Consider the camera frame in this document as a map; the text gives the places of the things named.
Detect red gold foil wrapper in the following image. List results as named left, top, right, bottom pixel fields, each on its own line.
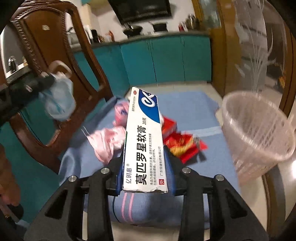
left=163, top=132, right=208, bottom=164

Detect etched glass sliding door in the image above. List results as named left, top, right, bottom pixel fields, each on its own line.
left=211, top=1, right=295, bottom=115

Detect person's left hand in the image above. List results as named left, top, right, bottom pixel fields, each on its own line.
left=0, top=145, right=21, bottom=206

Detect black wok with lid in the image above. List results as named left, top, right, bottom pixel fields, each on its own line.
left=123, top=23, right=143, bottom=38

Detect red cigarette box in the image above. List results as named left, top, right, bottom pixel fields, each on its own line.
left=162, top=116, right=177, bottom=138

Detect pink plastic trash basket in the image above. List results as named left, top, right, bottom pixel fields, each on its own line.
left=221, top=91, right=295, bottom=185

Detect red small bottle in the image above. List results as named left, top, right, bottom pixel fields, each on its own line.
left=178, top=22, right=185, bottom=32

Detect black cooking pot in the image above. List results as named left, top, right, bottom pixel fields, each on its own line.
left=150, top=23, right=168, bottom=32

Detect light blue face mask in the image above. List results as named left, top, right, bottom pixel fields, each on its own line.
left=39, top=60, right=76, bottom=121

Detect teal kitchen cabinets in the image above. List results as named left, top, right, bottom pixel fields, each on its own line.
left=1, top=33, right=212, bottom=222

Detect brown carved wooden chair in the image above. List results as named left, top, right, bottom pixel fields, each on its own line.
left=1, top=1, right=113, bottom=173

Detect black range hood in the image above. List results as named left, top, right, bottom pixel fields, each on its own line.
left=108, top=0, right=172, bottom=25

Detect white ointment box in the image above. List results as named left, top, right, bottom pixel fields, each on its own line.
left=122, top=87, right=168, bottom=193

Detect stainless steel pot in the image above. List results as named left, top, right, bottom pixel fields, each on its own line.
left=185, top=14, right=200, bottom=30

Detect blue striped towel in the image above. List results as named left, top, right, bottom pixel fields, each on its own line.
left=58, top=90, right=241, bottom=229

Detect pink white plastic wrapper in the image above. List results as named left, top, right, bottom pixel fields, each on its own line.
left=86, top=100, right=129, bottom=164

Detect wooden glass display cabinet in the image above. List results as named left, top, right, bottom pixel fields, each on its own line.
left=192, top=0, right=221, bottom=30

